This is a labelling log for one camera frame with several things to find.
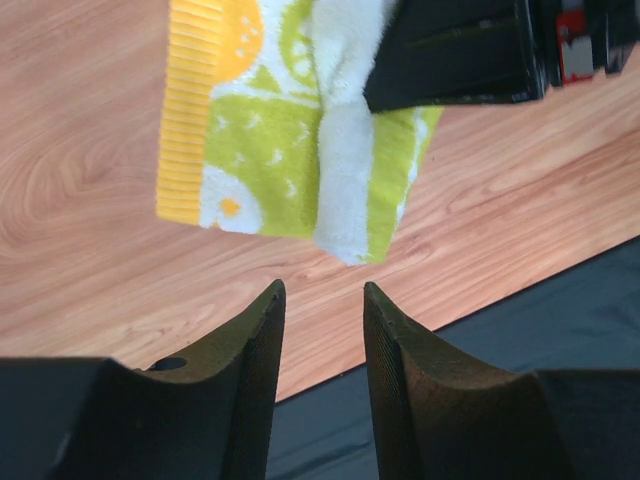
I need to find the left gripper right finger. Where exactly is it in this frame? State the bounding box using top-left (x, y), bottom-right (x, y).
top-left (363, 282), bottom-right (577, 479)

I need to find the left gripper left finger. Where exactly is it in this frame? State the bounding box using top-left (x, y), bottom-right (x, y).
top-left (50, 280), bottom-right (286, 479)

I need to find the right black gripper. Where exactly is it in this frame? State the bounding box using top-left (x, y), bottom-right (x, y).
top-left (364, 0), bottom-right (639, 113)

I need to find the white yellow patterned towel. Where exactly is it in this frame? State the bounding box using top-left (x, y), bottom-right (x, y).
top-left (156, 1), bottom-right (441, 266)

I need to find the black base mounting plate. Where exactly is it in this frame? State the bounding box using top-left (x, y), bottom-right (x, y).
top-left (267, 239), bottom-right (639, 479)

